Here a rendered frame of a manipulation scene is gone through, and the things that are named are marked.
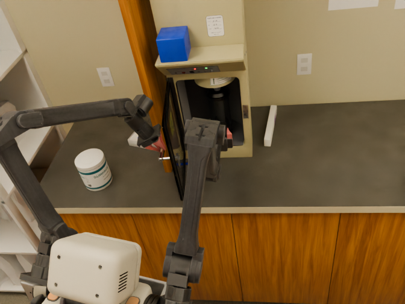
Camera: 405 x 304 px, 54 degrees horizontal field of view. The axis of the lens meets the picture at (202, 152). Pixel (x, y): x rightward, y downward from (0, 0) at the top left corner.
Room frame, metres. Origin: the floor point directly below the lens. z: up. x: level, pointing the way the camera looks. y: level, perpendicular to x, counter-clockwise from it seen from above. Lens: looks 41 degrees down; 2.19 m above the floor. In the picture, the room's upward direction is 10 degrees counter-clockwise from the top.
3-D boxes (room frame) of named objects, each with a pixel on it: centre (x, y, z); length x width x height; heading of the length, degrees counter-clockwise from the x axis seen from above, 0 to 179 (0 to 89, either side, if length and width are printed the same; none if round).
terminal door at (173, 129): (1.24, 0.10, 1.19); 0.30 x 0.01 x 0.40; 173
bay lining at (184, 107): (1.49, -0.09, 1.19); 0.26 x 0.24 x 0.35; 77
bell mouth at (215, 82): (1.47, -0.11, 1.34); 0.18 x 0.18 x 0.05
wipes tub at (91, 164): (1.36, 0.50, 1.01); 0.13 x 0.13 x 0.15
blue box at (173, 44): (1.34, 0.03, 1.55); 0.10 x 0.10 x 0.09; 77
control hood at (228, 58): (1.32, -0.05, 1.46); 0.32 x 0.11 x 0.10; 77
